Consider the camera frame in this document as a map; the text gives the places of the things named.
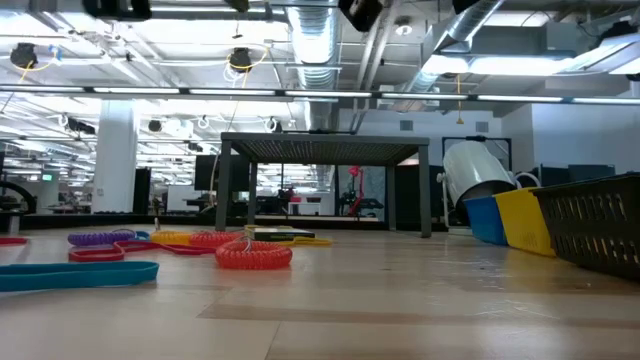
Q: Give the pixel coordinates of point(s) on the yellow rubber band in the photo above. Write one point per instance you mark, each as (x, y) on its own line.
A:
(315, 242)

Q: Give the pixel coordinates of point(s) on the yellow green crayon box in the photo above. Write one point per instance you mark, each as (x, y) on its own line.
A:
(280, 234)

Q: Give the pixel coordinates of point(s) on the orange coil wristband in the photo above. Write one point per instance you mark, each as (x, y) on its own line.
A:
(215, 237)
(250, 260)

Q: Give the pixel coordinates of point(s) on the yellow coil wristband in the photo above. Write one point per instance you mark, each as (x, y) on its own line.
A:
(170, 238)

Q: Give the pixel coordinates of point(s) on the purple coil wristband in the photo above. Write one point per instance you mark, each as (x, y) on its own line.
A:
(100, 238)

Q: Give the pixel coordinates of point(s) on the red rubber band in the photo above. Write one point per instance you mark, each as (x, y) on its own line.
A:
(95, 256)
(12, 241)

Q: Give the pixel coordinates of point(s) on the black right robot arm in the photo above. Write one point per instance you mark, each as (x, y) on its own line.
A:
(360, 12)

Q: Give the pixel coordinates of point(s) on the grey perforated metal shelf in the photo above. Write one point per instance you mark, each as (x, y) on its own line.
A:
(325, 150)

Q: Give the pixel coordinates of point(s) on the red stand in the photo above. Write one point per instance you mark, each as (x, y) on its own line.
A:
(356, 171)

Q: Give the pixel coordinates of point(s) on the long LED light bar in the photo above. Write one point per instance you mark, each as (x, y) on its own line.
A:
(320, 93)

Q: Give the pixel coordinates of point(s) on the black monitor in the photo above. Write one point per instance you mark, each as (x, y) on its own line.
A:
(207, 172)

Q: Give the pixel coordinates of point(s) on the white cylindrical container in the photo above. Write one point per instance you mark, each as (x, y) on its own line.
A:
(470, 170)

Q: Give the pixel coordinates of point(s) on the blue plastic basket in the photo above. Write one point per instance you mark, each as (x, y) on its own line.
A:
(482, 220)

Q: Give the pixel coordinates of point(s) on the black cabinet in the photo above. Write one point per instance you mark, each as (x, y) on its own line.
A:
(141, 190)

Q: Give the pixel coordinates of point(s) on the white building column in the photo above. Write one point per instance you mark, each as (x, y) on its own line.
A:
(115, 160)

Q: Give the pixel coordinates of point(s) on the yellow plastic basket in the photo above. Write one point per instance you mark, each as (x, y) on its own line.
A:
(525, 225)

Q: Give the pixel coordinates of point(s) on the black plastic basket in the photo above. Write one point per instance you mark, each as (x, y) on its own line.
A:
(590, 186)

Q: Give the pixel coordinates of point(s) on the silver ventilation duct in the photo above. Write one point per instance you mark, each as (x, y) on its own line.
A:
(470, 20)
(315, 40)

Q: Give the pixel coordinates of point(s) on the black aluminium table frame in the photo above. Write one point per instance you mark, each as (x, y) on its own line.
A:
(150, 220)

